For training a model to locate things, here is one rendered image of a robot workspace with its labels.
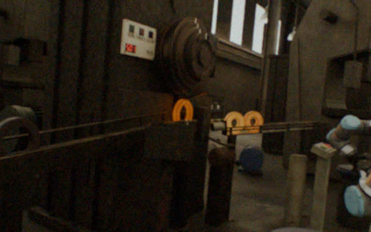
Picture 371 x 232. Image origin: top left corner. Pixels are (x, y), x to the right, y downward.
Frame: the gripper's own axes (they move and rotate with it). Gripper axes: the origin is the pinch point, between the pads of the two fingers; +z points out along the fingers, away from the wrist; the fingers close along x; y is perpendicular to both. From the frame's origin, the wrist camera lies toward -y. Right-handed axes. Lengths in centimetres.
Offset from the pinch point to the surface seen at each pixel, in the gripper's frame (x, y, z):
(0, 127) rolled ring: 159, -69, -58
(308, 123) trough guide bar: -29, 51, -75
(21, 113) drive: 173, 29, -162
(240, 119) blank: 31, 27, -86
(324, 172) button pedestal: -1.8, 37.8, -29.1
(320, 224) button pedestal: 11, 61, -6
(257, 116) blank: 16, 30, -85
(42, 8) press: 137, 154, -510
